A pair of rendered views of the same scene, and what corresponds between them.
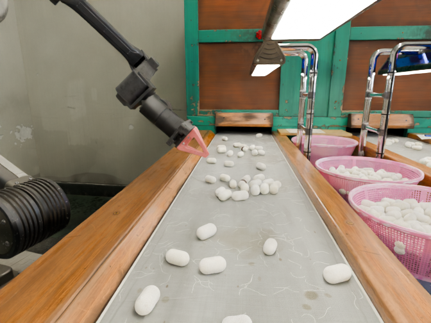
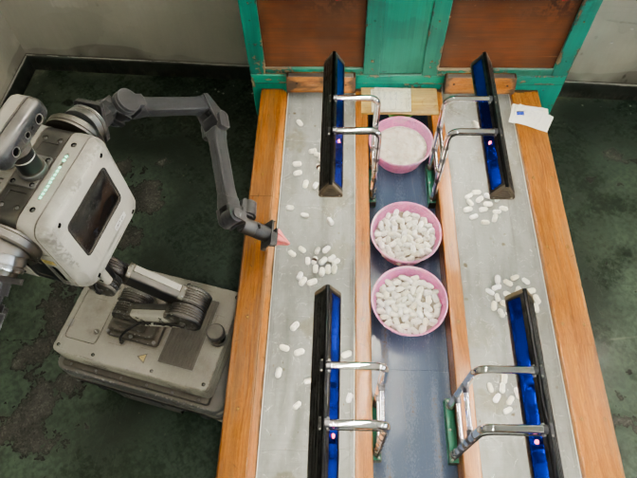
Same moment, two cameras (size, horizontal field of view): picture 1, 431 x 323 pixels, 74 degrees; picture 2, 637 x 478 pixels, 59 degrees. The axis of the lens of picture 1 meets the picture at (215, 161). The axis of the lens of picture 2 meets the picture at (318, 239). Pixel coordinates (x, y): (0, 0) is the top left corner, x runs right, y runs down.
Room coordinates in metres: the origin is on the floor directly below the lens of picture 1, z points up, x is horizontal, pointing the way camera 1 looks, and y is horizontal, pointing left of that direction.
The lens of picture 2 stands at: (-0.29, -0.07, 2.56)
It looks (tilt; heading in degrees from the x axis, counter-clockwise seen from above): 60 degrees down; 359
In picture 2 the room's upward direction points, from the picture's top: 3 degrees counter-clockwise
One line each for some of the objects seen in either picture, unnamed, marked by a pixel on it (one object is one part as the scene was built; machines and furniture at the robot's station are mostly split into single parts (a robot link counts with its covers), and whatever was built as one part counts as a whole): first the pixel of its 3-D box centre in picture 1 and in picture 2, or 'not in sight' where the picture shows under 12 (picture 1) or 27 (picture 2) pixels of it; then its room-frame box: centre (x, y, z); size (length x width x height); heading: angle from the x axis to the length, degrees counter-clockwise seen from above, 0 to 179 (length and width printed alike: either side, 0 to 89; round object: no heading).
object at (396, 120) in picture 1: (380, 120); (480, 83); (1.45, -0.83, 0.83); 0.30 x 0.06 x 0.07; 84
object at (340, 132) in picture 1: (312, 132); (399, 101); (1.43, -0.48, 0.77); 0.33 x 0.15 x 0.01; 84
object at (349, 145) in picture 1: (322, 150); (400, 147); (1.21, -0.46, 0.72); 0.27 x 0.27 x 0.10
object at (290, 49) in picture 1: (283, 112); (354, 153); (1.06, -0.24, 0.90); 0.20 x 0.19 x 0.45; 174
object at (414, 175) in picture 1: (363, 182); (404, 237); (0.77, -0.42, 0.72); 0.27 x 0.27 x 0.10
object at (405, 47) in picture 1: (399, 113); (460, 154); (1.02, -0.64, 0.90); 0.20 x 0.19 x 0.45; 174
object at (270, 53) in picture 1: (262, 61); (332, 119); (1.07, -0.17, 1.08); 0.62 x 0.08 x 0.07; 174
